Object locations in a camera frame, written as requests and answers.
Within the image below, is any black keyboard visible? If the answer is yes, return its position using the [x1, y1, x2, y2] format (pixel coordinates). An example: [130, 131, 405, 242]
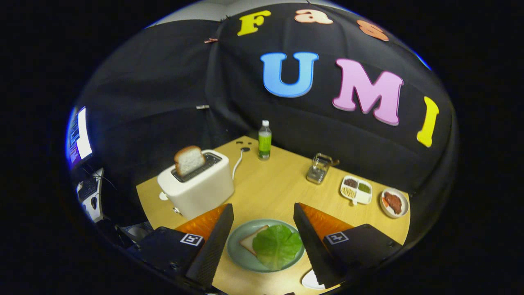
[78, 176, 99, 202]

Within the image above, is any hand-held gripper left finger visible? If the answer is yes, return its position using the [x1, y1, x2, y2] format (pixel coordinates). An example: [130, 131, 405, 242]
[131, 203, 235, 292]

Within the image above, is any green lettuce leaf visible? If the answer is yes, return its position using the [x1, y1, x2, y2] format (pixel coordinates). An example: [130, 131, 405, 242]
[252, 224, 303, 271]

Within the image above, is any white divided dish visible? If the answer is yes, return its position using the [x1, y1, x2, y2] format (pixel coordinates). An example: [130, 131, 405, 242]
[340, 175, 373, 205]

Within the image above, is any white bread slice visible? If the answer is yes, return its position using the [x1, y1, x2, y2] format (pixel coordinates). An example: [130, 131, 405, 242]
[239, 225, 269, 256]

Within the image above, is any toasted bread slice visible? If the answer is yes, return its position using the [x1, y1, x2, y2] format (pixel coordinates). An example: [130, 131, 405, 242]
[174, 145, 206, 177]

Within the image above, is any white round plate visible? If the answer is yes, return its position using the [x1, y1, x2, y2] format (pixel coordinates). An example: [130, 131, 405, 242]
[379, 188, 409, 219]

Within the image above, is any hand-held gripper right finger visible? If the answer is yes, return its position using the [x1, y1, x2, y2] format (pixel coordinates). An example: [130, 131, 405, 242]
[293, 202, 404, 289]

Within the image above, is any computer monitor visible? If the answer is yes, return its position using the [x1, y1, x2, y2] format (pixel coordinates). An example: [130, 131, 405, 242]
[65, 106, 93, 168]

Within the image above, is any pale green round plate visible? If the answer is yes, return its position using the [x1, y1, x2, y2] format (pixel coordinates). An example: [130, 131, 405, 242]
[227, 218, 305, 273]

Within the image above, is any black backdrop cloth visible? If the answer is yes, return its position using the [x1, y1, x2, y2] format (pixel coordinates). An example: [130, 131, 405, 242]
[72, 2, 457, 246]

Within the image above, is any red meat slice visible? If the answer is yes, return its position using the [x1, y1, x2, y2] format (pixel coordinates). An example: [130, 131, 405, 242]
[383, 193, 402, 215]

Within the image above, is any white square plate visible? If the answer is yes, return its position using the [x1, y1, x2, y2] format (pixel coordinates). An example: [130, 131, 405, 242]
[301, 268, 328, 290]

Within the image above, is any wire utensil holder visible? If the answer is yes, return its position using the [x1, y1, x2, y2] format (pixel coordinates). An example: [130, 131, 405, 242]
[306, 153, 340, 185]

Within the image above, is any white toaster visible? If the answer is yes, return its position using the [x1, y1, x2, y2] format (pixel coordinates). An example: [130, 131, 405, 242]
[157, 149, 235, 220]

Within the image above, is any white toaster cable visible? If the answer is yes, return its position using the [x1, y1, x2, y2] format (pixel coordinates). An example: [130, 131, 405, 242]
[232, 147, 251, 181]

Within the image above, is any green label drink bottle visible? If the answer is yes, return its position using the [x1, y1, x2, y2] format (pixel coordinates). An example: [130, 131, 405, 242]
[258, 120, 272, 161]

